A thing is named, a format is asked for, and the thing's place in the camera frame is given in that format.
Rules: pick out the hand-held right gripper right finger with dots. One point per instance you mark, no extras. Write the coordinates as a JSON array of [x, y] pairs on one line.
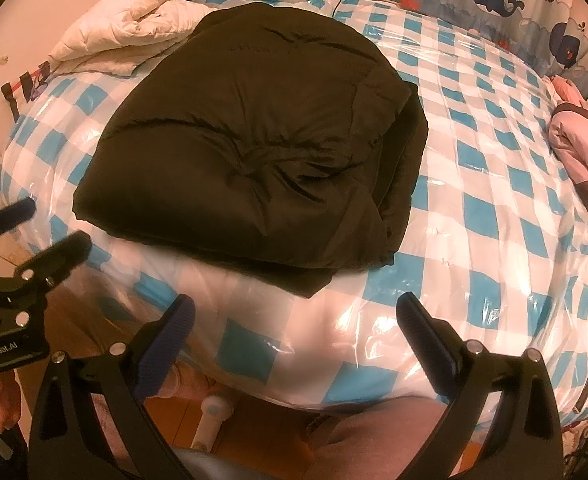
[[424, 340]]

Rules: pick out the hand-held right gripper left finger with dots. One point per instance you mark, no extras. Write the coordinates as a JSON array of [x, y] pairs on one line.
[[168, 350]]

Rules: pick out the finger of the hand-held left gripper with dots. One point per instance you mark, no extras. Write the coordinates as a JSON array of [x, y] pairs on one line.
[[18, 208], [68, 250]]

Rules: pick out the black down jacket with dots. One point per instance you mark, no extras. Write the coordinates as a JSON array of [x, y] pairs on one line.
[[249, 135]]

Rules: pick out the white plastic tube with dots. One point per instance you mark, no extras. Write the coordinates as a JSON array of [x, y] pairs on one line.
[[213, 420]]

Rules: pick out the pink pants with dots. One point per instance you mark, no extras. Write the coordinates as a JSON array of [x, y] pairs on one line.
[[374, 440]]

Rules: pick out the blue checked bed cover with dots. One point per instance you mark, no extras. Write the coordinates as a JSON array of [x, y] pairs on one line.
[[474, 185]]

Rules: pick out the white down jacket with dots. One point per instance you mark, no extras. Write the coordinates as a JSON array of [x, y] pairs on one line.
[[123, 25]]

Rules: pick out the pink and brown garment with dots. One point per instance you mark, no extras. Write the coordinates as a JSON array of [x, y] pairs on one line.
[[584, 145]]

